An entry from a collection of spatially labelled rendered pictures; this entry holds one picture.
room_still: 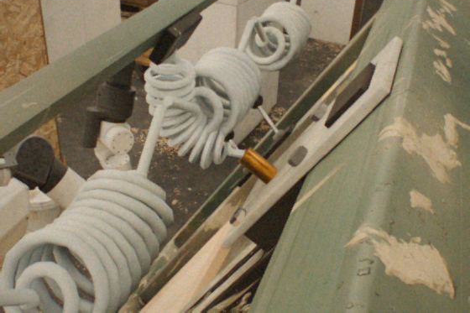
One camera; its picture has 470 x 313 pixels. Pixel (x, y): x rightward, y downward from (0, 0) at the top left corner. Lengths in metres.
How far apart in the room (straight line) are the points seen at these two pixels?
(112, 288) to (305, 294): 0.12
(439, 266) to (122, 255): 0.16
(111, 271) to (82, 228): 0.03
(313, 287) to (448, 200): 0.09
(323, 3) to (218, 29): 2.71
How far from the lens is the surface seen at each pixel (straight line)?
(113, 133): 1.33
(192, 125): 0.44
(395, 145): 0.28
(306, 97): 1.38
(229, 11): 3.45
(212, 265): 1.04
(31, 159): 1.43
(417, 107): 0.34
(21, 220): 1.37
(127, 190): 0.34
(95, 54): 0.33
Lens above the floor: 2.09
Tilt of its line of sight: 30 degrees down
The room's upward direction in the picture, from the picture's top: 3 degrees clockwise
